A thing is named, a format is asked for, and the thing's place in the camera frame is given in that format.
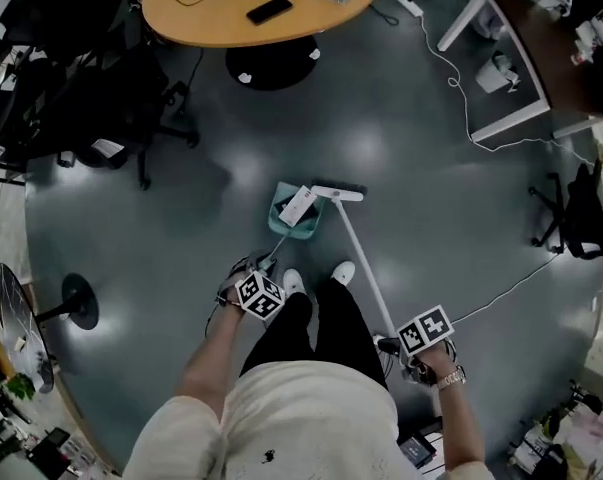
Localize person's white shoe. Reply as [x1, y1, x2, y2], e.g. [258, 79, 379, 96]
[330, 260, 357, 287]
[282, 267, 306, 296]

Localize green potted plant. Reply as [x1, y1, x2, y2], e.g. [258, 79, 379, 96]
[0, 372, 37, 402]

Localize person's white shirt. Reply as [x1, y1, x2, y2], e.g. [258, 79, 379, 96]
[123, 360, 488, 480]

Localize black box with screen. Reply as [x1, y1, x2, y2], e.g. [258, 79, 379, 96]
[397, 431, 438, 470]

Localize round black marble table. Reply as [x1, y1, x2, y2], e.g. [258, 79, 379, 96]
[0, 262, 101, 395]

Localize white paper sheet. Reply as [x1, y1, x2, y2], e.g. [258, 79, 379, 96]
[92, 138, 123, 160]

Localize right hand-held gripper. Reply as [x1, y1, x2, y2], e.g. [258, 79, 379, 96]
[375, 304, 458, 384]

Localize grey-green floor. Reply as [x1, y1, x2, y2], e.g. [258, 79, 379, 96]
[23, 0, 603, 475]

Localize white broom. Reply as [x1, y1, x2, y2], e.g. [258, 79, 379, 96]
[310, 179, 400, 344]

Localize teal dustpan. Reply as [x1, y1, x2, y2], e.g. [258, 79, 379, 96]
[260, 181, 327, 269]

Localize person's left white shoe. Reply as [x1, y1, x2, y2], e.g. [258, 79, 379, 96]
[282, 267, 306, 296]

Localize metal wristwatch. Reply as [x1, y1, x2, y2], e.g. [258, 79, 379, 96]
[435, 365, 468, 392]

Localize round wooden table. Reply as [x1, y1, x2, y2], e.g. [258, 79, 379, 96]
[141, 0, 383, 92]

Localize long white cable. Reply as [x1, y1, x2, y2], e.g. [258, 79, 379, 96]
[419, 15, 598, 165]

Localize white-framed brown desk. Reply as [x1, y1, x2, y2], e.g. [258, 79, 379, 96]
[436, 0, 603, 144]

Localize waste bin with white bag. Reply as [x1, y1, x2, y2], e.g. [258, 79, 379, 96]
[475, 52, 523, 95]

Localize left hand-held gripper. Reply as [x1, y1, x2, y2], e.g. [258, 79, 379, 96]
[215, 250, 287, 322]

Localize person's right white shoe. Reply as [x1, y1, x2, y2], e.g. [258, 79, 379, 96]
[330, 260, 357, 287]

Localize black smartphone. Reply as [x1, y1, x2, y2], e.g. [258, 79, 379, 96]
[245, 0, 295, 27]

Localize white paper packet trash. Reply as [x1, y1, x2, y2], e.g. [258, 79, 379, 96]
[277, 185, 316, 227]

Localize person's right hand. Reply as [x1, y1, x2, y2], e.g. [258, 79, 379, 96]
[421, 346, 460, 385]

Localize person's right forearm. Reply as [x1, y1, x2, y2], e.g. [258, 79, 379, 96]
[433, 376, 486, 473]

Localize person's left forearm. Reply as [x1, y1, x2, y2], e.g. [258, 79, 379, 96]
[173, 305, 248, 422]

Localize person's black trousers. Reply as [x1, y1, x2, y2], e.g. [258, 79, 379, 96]
[239, 277, 390, 390]

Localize black office chair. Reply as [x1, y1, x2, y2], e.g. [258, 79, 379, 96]
[30, 0, 201, 192]
[527, 160, 603, 262]

